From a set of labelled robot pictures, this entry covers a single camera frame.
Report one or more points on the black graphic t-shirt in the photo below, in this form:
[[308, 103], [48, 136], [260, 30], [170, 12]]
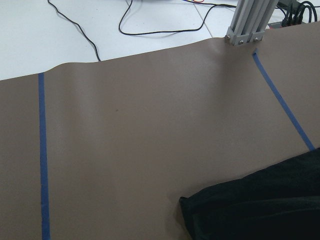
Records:
[[280, 202]]

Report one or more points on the aluminium frame post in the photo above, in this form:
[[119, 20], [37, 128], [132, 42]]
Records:
[[249, 21]]

